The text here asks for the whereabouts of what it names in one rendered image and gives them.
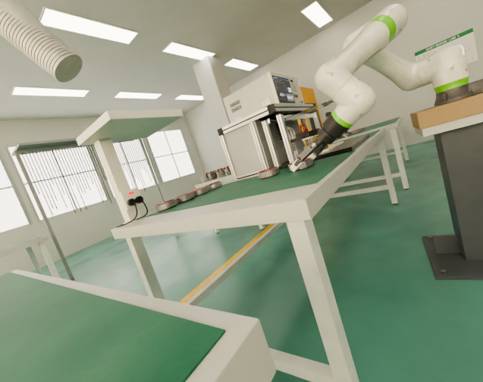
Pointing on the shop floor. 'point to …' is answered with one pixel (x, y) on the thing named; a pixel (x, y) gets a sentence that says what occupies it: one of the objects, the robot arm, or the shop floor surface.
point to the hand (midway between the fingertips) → (301, 164)
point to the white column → (214, 93)
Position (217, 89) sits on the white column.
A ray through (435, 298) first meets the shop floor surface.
